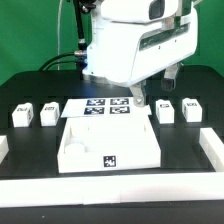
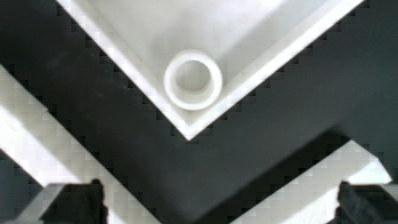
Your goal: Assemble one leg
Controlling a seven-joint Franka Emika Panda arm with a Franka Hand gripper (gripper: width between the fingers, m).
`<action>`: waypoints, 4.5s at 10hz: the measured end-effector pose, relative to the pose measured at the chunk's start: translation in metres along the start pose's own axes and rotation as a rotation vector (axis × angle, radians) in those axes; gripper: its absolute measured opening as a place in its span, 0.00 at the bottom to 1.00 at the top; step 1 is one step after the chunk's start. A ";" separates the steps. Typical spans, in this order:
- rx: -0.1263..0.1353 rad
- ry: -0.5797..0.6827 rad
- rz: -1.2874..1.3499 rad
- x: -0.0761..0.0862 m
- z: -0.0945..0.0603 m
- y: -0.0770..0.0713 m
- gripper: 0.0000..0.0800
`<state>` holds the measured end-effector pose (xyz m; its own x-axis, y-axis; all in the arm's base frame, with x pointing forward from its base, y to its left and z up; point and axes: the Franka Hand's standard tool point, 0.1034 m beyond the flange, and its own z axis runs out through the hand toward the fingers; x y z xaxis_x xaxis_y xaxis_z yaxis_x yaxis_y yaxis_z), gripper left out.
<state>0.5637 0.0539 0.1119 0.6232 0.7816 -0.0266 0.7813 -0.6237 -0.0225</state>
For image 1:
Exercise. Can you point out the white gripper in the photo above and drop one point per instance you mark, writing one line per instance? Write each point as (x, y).
(135, 39)

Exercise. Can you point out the white square tabletop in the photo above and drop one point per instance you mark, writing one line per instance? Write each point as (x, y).
(108, 143)

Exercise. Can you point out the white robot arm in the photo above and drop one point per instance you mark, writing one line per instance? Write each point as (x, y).
(133, 40)

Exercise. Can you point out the white sheet with tags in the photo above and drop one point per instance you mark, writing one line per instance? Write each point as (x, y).
(103, 107)

